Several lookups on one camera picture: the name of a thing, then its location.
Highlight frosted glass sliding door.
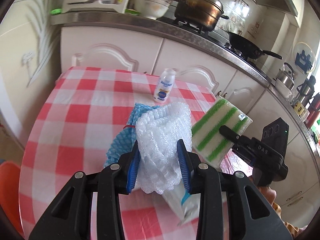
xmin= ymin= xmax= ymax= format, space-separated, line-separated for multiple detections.
xmin=1 ymin=0 xmax=60 ymax=145

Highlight white kitchen cabinets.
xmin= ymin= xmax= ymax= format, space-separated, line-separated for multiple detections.
xmin=61 ymin=27 xmax=319 ymax=227

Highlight orange plastic trash bucket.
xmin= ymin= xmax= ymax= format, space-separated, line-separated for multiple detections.
xmin=1 ymin=161 xmax=24 ymax=237

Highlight black frying pan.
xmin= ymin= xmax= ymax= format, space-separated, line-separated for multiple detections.
xmin=228 ymin=32 xmax=283 ymax=60

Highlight white foam fruit net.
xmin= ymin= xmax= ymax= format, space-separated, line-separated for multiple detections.
xmin=135 ymin=102 xmax=192 ymax=194

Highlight blue mesh cloth bundle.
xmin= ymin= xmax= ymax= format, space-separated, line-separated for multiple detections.
xmin=104 ymin=103 xmax=160 ymax=167

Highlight steel kettle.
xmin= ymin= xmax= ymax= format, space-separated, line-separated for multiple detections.
xmin=276 ymin=62 xmax=297 ymax=91

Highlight green striped white sponge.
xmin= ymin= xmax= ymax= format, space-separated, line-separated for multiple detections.
xmin=191 ymin=96 xmax=253 ymax=168

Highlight green small lid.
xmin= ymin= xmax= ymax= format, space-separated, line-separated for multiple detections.
xmin=50 ymin=8 xmax=62 ymax=15

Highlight brown steel cooking pot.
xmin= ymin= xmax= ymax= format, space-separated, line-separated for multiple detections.
xmin=174 ymin=0 xmax=229 ymax=32

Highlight small white yogurt bottle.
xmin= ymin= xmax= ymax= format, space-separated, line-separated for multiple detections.
xmin=153 ymin=68 xmax=176 ymax=103

